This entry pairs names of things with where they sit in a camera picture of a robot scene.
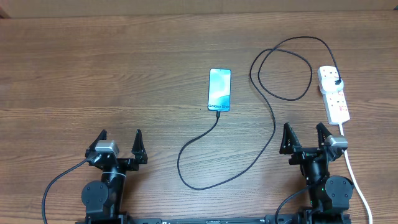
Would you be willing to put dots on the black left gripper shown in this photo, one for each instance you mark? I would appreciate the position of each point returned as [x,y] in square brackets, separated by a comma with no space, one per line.
[139,154]

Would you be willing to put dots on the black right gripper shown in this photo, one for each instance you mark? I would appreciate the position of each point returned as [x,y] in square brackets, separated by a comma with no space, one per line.
[302,153]

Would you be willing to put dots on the Samsung Galaxy smartphone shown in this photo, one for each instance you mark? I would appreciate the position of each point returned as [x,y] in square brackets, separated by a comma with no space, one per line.
[219,90]

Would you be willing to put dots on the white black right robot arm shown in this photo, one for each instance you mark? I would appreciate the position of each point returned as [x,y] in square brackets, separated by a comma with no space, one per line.
[329,194]

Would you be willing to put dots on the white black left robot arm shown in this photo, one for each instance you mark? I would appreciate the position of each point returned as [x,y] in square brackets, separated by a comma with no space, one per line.
[103,198]

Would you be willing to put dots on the white USB charger adapter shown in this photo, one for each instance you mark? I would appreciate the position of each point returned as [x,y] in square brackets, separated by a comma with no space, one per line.
[330,85]

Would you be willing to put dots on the white power strip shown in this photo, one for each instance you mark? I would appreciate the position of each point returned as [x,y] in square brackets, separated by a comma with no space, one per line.
[335,103]

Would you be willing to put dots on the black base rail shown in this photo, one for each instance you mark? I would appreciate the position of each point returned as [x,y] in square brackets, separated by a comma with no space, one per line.
[268,219]

